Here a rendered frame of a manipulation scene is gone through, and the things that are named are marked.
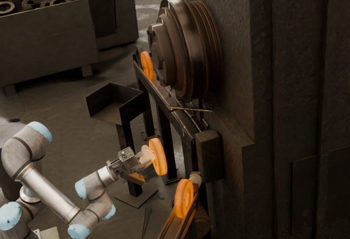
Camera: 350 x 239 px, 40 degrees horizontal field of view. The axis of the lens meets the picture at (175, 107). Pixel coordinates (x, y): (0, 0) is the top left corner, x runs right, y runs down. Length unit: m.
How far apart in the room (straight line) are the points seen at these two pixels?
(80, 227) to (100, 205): 0.13
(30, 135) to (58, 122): 2.06
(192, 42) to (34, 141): 0.75
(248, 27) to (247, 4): 0.08
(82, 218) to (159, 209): 1.11
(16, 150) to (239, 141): 0.87
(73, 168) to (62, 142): 0.38
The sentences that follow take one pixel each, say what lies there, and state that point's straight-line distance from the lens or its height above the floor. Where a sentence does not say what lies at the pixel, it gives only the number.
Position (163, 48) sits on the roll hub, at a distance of 2.03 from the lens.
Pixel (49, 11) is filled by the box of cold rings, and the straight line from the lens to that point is 4.48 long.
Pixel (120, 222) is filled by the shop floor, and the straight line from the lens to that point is 2.98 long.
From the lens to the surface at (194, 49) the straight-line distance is 1.97.
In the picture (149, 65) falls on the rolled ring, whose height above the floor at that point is 0.69.
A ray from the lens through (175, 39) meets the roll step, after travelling 2.02.
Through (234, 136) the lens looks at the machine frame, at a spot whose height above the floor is 0.87.
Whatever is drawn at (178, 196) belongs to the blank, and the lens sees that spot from 1.90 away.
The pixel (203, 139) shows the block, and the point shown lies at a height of 0.80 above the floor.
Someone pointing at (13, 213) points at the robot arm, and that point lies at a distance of 2.29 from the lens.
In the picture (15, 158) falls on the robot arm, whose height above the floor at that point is 0.96.
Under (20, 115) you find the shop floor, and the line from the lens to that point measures 4.35.
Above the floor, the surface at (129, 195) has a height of 0.01.
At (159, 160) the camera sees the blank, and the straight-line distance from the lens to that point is 1.93.
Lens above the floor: 1.99
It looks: 30 degrees down
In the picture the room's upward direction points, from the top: 7 degrees counter-clockwise
